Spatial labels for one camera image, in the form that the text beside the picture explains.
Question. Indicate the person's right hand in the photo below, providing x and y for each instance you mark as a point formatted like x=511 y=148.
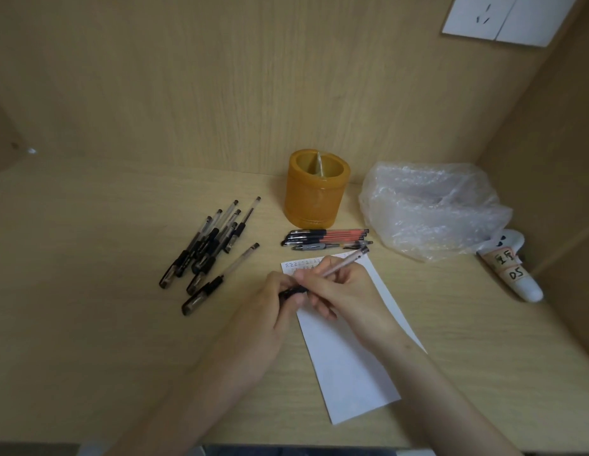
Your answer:
x=356 y=303

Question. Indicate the person's left hand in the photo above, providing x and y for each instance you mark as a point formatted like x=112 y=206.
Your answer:
x=261 y=322

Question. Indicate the person's right thumb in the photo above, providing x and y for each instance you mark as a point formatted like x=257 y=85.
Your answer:
x=309 y=283

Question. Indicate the person's left thumb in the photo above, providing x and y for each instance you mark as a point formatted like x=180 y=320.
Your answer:
x=287 y=281

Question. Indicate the red gel pen black cap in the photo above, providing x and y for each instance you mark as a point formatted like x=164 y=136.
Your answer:
x=332 y=231
x=330 y=236
x=327 y=240
x=344 y=261

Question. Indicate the person's right forearm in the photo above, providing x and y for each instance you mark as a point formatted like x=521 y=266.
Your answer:
x=441 y=403

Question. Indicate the person's left forearm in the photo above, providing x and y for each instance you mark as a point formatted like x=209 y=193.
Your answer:
x=190 y=403

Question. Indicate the orange translucent pen holder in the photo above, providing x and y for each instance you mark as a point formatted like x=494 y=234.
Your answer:
x=314 y=199

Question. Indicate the pile of black gel pens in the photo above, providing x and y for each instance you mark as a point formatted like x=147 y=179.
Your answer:
x=206 y=251

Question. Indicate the white paper sheet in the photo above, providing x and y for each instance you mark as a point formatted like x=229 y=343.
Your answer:
x=346 y=370

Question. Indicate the clear crumpled plastic bag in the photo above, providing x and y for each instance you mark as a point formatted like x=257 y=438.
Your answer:
x=427 y=213

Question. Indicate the white tube with paper labels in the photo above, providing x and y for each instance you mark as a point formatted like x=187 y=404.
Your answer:
x=513 y=270

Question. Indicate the white wall socket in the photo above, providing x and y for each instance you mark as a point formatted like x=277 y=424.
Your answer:
x=477 y=15

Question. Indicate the white wall switch plate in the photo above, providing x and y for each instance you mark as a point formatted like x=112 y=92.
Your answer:
x=536 y=18

